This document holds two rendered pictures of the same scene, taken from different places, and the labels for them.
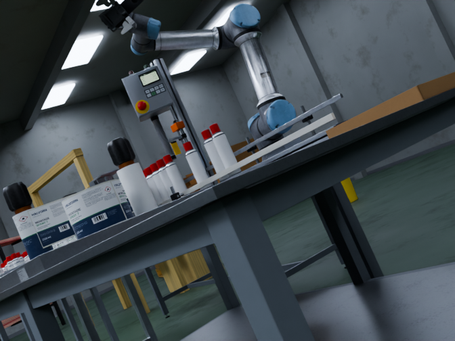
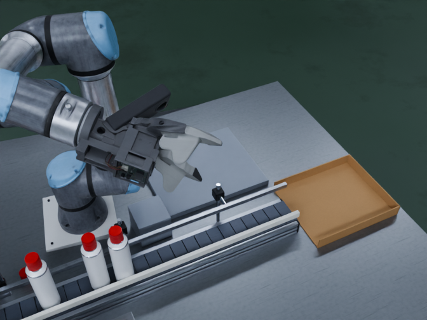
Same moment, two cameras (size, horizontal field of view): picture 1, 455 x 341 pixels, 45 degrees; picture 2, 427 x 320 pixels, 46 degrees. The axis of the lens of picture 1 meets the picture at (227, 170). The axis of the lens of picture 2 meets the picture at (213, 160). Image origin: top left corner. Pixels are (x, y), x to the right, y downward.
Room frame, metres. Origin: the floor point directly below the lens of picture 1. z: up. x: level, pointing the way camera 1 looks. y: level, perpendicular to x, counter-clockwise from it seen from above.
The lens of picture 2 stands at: (1.56, 0.65, 2.07)
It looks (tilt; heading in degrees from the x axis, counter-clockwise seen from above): 44 degrees down; 286
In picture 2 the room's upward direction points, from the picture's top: straight up
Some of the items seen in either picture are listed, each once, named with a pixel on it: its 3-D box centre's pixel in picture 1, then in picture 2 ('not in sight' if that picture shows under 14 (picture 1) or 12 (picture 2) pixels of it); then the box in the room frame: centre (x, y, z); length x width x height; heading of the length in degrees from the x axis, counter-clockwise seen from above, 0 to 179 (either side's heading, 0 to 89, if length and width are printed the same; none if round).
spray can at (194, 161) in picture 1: (196, 166); (41, 281); (2.15, 0.10, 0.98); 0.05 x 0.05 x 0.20
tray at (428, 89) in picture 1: (395, 107); (335, 197); (1.48, -0.49, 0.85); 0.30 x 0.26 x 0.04; 41
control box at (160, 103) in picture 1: (148, 93); not in sight; (2.36, 0.18, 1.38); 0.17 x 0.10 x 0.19; 96
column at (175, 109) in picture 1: (186, 129); not in sight; (2.35, 0.09, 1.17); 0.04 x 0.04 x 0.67; 41
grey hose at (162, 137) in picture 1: (163, 138); not in sight; (2.41, 0.20, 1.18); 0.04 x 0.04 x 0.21
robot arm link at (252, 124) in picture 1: (265, 129); (72, 178); (2.22, -0.21, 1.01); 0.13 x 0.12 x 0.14; 20
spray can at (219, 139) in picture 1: (224, 149); (120, 254); (2.00, -0.02, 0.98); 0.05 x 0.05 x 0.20
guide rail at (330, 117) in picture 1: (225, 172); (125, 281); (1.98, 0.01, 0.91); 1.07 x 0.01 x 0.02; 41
